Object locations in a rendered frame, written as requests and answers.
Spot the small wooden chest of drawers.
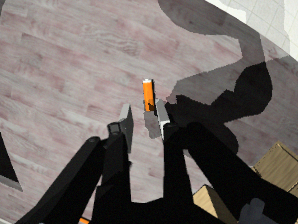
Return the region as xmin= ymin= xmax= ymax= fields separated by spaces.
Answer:
xmin=251 ymin=140 xmax=298 ymax=194

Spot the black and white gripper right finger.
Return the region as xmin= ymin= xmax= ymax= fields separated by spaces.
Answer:
xmin=155 ymin=99 xmax=298 ymax=224

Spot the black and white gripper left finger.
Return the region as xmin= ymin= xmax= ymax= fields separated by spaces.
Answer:
xmin=15 ymin=103 xmax=134 ymax=224

